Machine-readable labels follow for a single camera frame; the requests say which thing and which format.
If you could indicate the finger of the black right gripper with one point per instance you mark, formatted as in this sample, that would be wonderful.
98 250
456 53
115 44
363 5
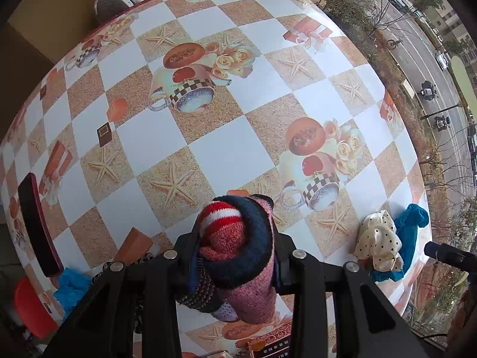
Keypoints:
450 255

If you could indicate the cream polka dot scrunchie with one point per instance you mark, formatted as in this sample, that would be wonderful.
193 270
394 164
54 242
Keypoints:
377 240

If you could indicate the black smartphone red case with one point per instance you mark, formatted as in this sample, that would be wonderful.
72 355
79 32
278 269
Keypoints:
37 228

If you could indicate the red plastic stool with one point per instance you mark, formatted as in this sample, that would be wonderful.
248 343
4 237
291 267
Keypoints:
31 310

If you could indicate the red yellow cardboard box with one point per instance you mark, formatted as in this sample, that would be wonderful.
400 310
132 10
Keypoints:
275 344

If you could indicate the checkered patterned tablecloth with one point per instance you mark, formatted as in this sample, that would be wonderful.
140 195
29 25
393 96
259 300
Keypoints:
179 101

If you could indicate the teal blue cloth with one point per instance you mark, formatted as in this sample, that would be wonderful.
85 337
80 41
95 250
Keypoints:
407 224

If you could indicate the pink red striped knit sock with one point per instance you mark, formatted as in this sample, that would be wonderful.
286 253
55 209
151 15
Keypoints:
231 269

